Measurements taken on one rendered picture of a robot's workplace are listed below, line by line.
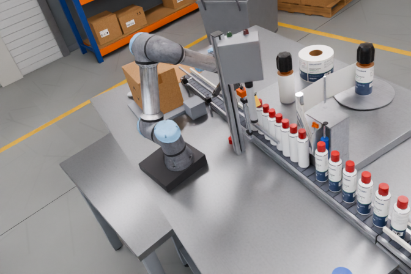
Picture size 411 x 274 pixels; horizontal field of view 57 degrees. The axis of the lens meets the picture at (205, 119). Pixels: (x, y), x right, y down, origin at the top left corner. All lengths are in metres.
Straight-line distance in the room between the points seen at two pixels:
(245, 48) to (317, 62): 0.79
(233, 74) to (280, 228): 0.67
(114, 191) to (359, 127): 1.27
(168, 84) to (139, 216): 0.84
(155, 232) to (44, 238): 1.62
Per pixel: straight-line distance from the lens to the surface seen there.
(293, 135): 1.70
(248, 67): 1.60
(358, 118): 2.06
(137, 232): 1.77
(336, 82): 2.12
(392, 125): 2.03
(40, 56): 6.02
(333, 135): 1.62
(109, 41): 5.57
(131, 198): 1.93
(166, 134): 1.76
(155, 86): 1.81
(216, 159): 1.96
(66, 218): 3.28
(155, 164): 1.97
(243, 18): 4.06
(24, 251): 3.26
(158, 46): 1.66
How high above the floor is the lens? 2.15
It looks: 36 degrees down
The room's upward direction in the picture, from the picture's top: 14 degrees counter-clockwise
